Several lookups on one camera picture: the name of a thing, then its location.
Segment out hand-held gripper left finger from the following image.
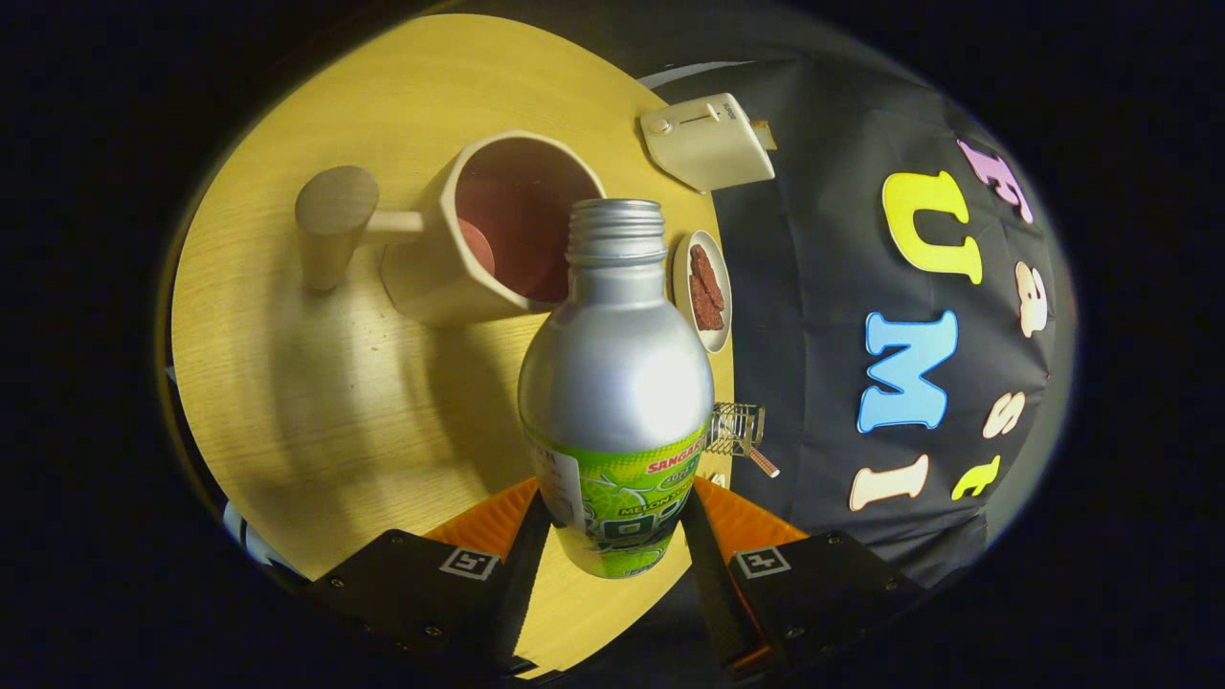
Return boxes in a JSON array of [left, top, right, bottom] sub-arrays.
[[306, 477, 554, 676]]

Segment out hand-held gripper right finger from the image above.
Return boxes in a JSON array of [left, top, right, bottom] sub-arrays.
[[681, 476, 924, 676]]

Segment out silver juice bottle green label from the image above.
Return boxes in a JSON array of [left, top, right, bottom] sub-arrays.
[[518, 198, 716, 580]]

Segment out beige cup with wooden handle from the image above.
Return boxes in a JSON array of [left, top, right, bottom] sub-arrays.
[[295, 131, 609, 329]]

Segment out wooden table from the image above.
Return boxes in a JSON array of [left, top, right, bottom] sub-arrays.
[[170, 13, 738, 676]]

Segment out reddish brown meat piece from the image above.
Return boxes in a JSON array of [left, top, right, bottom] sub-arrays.
[[691, 282, 725, 332], [689, 244, 725, 309]]

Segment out round white plate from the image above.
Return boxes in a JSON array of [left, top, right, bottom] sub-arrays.
[[672, 230, 733, 355]]

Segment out white toaster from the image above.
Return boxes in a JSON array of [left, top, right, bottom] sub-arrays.
[[639, 93, 776, 193]]

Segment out metal wire holder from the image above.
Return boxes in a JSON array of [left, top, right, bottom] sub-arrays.
[[706, 402, 767, 457]]

